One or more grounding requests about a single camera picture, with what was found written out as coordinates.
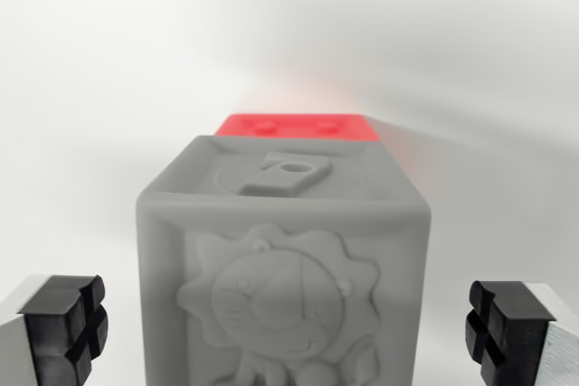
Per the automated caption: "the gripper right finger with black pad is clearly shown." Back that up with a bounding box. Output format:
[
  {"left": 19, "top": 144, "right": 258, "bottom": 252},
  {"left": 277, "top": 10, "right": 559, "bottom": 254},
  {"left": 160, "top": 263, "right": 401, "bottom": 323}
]
[{"left": 464, "top": 280, "right": 579, "bottom": 386}]

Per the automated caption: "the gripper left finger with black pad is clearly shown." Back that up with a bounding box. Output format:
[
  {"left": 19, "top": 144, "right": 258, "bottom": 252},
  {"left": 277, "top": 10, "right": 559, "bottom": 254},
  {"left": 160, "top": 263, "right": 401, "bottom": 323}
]
[{"left": 0, "top": 273, "right": 110, "bottom": 386}]

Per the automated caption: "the grey embossed toy cube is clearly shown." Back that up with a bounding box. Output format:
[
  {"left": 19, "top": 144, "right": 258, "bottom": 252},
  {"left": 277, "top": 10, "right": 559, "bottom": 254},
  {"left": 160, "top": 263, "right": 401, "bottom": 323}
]
[{"left": 135, "top": 135, "right": 432, "bottom": 386}]

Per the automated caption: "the red toy cube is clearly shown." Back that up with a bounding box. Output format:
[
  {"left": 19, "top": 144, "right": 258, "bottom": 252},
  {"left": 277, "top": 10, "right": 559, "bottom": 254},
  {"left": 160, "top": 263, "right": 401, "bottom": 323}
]
[{"left": 213, "top": 112, "right": 380, "bottom": 144}]

